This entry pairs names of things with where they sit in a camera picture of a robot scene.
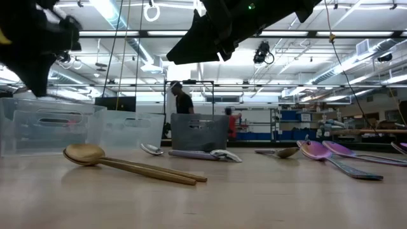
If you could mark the gold spoon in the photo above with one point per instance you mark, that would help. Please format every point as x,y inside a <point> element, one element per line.
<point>165,178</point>
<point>84,152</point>

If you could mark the black aluminium table frame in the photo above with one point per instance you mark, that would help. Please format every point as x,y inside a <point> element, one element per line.
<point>254,144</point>

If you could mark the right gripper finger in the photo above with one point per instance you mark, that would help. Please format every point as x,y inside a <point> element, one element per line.
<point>197,44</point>

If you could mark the black monitor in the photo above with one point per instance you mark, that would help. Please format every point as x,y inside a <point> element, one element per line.
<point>114,104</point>

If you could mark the dark grey plastic bin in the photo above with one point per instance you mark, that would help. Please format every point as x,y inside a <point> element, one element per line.
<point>198,133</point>

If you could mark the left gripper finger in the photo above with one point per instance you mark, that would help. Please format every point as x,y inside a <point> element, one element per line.
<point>35,76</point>

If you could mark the hanging black camera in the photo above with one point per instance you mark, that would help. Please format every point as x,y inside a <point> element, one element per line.
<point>261,51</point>

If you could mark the shelf with blue bins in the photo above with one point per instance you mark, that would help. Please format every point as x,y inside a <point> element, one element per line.
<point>287,115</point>

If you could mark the person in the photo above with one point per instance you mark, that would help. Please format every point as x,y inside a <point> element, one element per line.
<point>184,103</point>
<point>232,125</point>

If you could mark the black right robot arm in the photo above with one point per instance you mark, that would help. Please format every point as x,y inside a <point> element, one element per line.
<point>305,8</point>

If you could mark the clear plastic bin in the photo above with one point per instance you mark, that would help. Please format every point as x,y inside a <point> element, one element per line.
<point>133,133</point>
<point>38,133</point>

